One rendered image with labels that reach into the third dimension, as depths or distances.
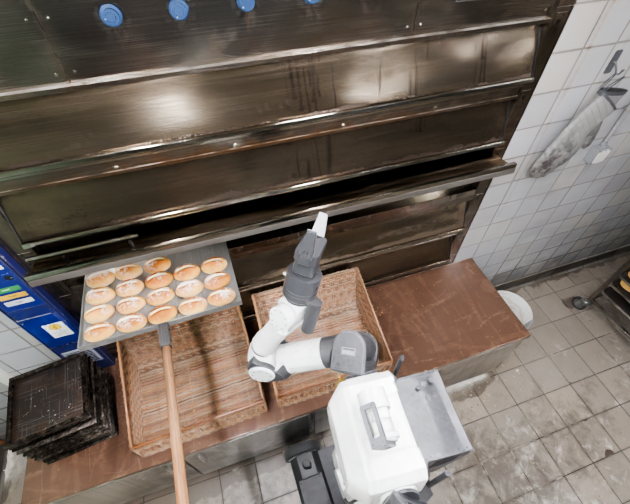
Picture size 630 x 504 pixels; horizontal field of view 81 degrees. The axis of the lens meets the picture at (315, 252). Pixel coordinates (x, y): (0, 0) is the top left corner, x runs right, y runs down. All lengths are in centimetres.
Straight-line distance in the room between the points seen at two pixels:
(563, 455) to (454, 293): 111
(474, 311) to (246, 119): 159
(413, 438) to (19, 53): 127
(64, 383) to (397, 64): 171
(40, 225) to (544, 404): 273
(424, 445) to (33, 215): 129
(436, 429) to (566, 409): 193
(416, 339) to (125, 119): 161
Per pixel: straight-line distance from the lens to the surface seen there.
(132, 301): 146
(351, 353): 103
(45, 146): 125
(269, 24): 114
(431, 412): 102
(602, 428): 295
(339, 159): 139
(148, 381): 203
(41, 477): 211
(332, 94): 124
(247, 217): 135
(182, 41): 112
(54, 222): 143
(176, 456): 121
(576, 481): 276
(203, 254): 156
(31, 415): 187
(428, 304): 216
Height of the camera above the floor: 234
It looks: 51 degrees down
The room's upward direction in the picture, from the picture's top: straight up
